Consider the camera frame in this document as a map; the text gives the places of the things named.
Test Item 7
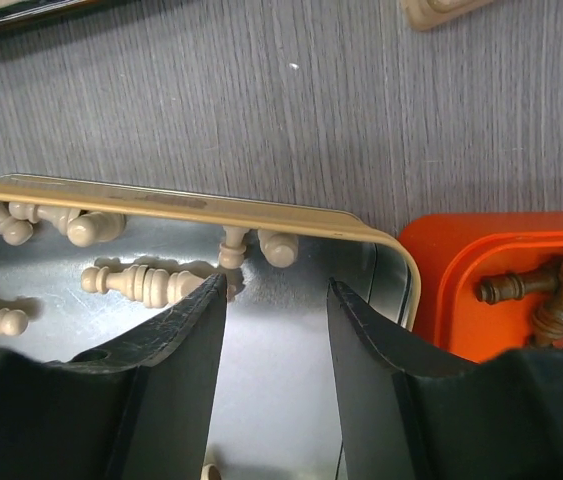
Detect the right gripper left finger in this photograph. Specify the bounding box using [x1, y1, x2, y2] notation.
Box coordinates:
[0, 274, 227, 479]

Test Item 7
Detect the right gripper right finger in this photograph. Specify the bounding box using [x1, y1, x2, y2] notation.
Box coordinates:
[327, 280, 563, 479]

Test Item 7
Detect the light king piece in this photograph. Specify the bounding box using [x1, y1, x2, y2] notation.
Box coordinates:
[80, 257, 237, 309]

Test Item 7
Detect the light chess pieces pile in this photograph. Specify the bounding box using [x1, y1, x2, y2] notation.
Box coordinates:
[0, 201, 299, 268]

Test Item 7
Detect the light piece lying tin bottom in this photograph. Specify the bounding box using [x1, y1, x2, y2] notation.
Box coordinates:
[200, 463, 222, 480]

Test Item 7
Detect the gold metal tin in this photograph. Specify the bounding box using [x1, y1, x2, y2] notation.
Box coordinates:
[0, 175, 421, 479]

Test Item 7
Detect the orange plastic box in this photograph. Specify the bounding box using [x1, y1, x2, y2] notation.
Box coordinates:
[398, 212, 563, 362]

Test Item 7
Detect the wooden chessboard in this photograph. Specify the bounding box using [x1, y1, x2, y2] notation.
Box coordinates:
[400, 0, 493, 31]

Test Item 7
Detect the floral square plate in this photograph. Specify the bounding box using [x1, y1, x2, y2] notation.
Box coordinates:
[0, 0, 93, 26]

